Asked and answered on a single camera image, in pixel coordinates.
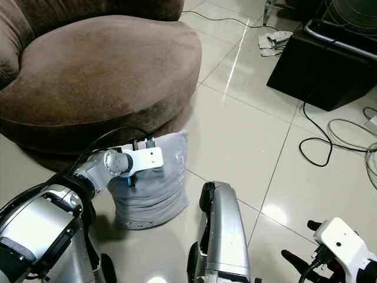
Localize grey fabric pillow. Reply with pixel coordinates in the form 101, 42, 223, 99
113, 130, 191, 231

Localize brown round upholstered chair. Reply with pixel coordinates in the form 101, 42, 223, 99
0, 0, 203, 173

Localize grey Milux floor fan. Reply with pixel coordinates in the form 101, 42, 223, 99
305, 0, 377, 49

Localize silver robot leg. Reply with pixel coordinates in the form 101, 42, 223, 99
187, 180, 253, 283

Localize white power strip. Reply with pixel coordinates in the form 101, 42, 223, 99
366, 114, 377, 134

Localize black box stool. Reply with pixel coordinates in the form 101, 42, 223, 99
266, 21, 377, 112

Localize crumpled white cloth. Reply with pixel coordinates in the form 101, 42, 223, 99
257, 31, 295, 58

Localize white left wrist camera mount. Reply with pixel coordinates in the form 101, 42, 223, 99
124, 146, 165, 175

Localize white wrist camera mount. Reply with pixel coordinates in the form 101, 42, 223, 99
313, 217, 377, 279
124, 146, 165, 175

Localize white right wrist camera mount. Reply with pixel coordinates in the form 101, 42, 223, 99
313, 217, 377, 279

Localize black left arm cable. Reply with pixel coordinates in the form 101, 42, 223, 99
91, 126, 150, 155

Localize black fan power cord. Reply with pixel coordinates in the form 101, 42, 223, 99
298, 99, 337, 168

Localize grey floor cables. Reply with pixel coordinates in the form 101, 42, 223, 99
327, 117, 377, 177

